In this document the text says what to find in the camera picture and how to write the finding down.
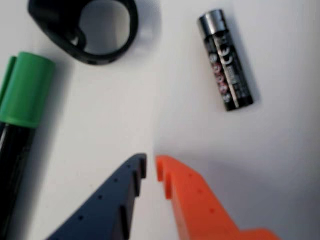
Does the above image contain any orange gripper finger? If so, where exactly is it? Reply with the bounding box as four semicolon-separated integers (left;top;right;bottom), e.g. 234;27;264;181
155;154;281;240

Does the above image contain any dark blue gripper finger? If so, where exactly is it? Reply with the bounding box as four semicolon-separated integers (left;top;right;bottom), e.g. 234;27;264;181
46;153;148;240

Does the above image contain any black silver AA battery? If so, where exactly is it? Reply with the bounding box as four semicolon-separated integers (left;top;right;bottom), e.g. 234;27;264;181
198;9;255;113

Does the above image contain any black marker green cap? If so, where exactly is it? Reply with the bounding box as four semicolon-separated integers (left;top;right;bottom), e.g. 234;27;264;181
0;51;56;240

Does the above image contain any black ring-shaped device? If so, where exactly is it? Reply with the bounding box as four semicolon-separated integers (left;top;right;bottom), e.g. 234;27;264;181
27;0;140;66

